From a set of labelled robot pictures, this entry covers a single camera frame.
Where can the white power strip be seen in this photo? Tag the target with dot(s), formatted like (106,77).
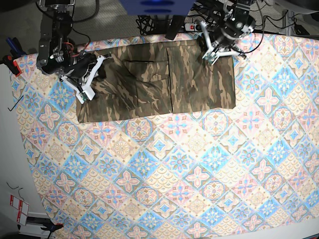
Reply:
(192,27)

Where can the camouflage T-shirt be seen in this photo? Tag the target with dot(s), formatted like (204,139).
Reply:
(159,78)

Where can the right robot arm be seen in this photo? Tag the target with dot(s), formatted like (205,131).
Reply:
(57,52)

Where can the blue clamp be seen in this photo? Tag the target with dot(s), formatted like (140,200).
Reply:
(16,48)
(51,227)

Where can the blue clamp upper left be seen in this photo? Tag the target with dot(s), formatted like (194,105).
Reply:
(16,48)

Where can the blue clamp lower left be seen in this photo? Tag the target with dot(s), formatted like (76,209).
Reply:
(51,227)

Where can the patterned tile tablecloth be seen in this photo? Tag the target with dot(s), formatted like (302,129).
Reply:
(218,173)

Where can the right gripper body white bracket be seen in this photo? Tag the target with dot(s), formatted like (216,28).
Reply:
(82,73)

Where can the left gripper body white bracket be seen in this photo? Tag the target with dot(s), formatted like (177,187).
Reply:
(219,45)

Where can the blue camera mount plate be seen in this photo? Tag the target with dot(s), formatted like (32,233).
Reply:
(157,7)

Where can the black hex key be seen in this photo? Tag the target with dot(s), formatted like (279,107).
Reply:
(12,108)

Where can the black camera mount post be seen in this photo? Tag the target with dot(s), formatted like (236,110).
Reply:
(174,26)

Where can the red black clamp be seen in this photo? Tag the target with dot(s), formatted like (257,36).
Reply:
(12,65)

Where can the red white label tag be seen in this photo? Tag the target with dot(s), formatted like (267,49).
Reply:
(20,212)

